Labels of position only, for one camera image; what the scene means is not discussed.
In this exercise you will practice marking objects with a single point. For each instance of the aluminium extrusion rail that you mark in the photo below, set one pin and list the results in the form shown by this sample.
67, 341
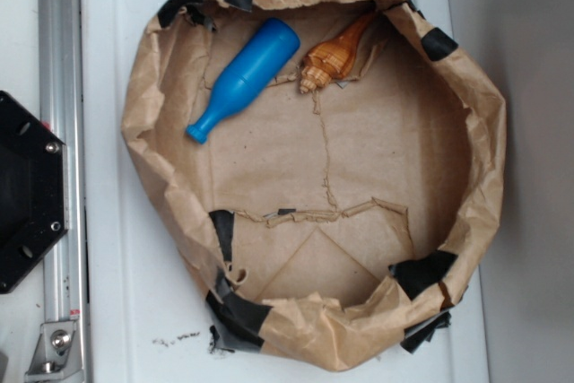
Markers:
66, 296

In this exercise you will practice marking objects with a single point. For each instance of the blue plastic bottle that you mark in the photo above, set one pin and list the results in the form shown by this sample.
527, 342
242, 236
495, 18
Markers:
245, 77

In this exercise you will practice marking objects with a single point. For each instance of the orange conch shell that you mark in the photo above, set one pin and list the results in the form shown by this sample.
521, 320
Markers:
333, 59

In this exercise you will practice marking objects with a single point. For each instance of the brown paper bag basin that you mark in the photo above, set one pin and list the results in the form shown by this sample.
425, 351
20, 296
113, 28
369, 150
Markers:
322, 227

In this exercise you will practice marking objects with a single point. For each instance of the metal corner bracket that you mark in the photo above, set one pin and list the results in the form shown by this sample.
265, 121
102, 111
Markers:
57, 356

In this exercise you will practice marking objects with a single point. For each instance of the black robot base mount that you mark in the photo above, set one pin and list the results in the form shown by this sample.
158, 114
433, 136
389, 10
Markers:
33, 197

